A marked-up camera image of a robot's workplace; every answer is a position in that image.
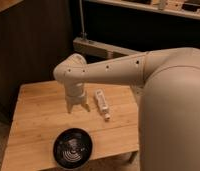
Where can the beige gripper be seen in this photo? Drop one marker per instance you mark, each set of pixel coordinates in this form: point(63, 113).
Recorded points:
point(75, 94)

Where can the white plastic bottle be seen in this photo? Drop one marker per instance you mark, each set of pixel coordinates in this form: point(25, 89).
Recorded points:
point(102, 104)

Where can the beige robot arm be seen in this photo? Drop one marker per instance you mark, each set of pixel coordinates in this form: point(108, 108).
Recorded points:
point(169, 108)

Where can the black ceramic bowl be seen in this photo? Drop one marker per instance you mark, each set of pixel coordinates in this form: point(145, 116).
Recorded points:
point(72, 148)

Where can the wooden table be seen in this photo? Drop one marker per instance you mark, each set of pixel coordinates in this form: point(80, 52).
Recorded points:
point(41, 115)

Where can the grey metal beam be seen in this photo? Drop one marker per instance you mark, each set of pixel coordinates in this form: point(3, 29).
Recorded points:
point(99, 49)

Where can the metal vertical pole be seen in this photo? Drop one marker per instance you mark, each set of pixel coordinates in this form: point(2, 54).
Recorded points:
point(83, 32)

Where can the wooden shelf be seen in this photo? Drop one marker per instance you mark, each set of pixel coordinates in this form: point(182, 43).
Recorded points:
point(179, 8)

